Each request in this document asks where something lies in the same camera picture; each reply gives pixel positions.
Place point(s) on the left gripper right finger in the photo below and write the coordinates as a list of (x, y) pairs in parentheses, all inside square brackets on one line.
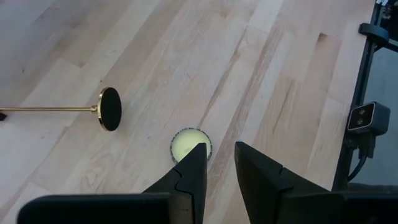
[(264, 186)]

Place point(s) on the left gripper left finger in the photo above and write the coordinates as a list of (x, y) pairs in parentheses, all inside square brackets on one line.
[(191, 186)]

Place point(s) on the grey depth camera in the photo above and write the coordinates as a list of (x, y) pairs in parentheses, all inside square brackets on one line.
[(368, 119)]

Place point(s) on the grey camera on black frame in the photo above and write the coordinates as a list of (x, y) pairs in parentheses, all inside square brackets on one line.
[(364, 77)]

